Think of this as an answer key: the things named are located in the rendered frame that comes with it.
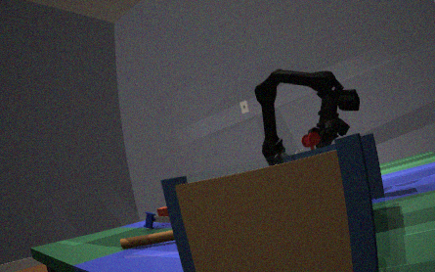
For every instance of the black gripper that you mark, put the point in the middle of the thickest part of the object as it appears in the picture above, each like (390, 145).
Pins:
(328, 125)

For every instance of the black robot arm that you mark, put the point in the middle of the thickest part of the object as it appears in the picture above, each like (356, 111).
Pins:
(322, 81)

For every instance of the wooden-handled black mallet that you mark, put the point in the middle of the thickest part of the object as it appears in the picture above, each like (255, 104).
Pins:
(161, 237)

